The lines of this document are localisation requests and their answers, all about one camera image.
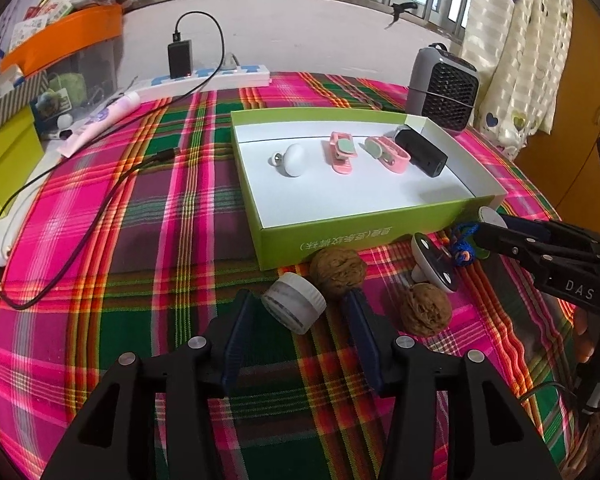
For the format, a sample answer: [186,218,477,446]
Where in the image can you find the pink green plaid tablecloth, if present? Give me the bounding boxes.
[0,71,600,480]

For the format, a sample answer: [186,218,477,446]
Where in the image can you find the black charger adapter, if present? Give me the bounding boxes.
[167,40,195,80]

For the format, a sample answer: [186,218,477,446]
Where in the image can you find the brown walnut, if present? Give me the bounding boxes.
[308,247,367,302]
[399,282,453,338]

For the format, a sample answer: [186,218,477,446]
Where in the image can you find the black rectangular device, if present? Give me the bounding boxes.
[394,128,449,179]

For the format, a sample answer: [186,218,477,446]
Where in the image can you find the green white suction cup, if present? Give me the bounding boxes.
[472,205,508,261]

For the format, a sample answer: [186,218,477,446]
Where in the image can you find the blue orange cord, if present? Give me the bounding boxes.
[447,222,481,267]

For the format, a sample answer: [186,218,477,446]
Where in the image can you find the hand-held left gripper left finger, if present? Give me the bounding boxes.
[40,290,255,480]

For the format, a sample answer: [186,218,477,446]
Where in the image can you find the person's right hand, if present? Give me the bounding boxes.
[573,310,598,363]

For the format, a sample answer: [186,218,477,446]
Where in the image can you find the white ribbed jar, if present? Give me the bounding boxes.
[260,272,327,336]

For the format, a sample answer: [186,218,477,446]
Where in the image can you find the green white cardboard box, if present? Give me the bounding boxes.
[230,108,509,272]

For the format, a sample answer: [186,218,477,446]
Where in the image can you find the wooden cabinet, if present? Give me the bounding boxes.
[517,0,600,221]

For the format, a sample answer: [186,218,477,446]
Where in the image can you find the small pink clip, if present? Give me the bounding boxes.
[321,131,356,177]

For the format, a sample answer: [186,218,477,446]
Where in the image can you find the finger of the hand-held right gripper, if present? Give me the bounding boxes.
[475,221,600,273]
[502,216,600,248]

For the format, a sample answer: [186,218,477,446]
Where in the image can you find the cream heart print curtain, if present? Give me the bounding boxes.
[460,0,588,156]

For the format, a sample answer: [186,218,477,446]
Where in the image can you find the printed packets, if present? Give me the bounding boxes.
[10,0,76,53]

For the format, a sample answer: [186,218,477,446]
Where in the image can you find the white ball massager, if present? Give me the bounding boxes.
[268,143,308,178]

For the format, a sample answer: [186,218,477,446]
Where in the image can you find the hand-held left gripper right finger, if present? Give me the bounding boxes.
[342,292,563,480]

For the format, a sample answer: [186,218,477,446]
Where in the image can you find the grey fan heater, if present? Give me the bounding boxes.
[405,44,481,135]

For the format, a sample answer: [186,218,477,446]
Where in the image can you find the thin black cable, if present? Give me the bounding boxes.
[517,382,581,403]

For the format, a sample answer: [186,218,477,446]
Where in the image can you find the clear bin with orange lid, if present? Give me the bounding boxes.
[0,4,126,111]

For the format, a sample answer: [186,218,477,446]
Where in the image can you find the grey white striped box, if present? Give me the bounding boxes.
[0,67,48,146]

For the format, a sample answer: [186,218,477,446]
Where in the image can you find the white pink tube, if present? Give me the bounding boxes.
[55,91,142,157]

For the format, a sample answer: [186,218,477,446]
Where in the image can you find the blue printed carton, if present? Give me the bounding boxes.
[30,87,76,136]

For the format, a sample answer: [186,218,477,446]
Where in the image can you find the white power strip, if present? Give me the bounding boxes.
[130,64,272,98]

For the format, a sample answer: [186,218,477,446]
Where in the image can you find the black round disc device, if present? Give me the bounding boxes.
[411,232,459,293]

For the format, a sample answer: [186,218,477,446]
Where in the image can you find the large pink clip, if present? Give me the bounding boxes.
[364,136,412,173]

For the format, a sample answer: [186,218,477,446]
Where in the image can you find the black charger cable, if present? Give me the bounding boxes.
[0,11,226,311]

